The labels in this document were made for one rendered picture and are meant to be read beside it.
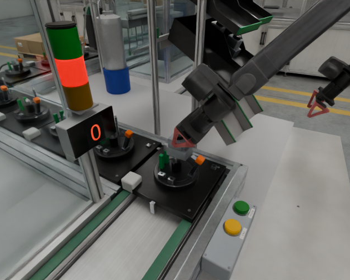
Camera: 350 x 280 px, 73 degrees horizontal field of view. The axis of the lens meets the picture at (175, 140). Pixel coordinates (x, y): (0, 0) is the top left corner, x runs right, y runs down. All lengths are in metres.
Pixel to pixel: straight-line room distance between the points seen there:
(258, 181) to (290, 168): 0.16
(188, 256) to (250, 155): 0.57
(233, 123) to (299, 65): 3.90
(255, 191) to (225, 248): 0.33
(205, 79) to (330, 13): 0.27
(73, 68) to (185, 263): 0.47
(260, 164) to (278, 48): 0.56
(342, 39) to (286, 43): 4.16
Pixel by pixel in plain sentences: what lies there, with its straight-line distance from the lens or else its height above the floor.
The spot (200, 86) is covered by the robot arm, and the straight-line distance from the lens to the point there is 0.53.
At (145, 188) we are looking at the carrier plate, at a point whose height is 0.97.
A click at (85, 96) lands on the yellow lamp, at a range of 0.51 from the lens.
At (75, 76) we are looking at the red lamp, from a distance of 0.49.
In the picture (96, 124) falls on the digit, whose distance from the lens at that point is 0.54.
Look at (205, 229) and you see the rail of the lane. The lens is 0.65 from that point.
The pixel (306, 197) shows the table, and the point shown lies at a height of 0.86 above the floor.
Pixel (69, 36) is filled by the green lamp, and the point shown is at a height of 1.40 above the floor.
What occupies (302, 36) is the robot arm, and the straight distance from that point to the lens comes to 0.57.
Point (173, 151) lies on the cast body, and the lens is 0.67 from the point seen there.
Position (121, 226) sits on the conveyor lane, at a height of 0.92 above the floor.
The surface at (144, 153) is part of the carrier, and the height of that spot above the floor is 0.97.
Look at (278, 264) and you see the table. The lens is 0.75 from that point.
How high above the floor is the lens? 1.48
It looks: 35 degrees down
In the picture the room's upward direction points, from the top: straight up
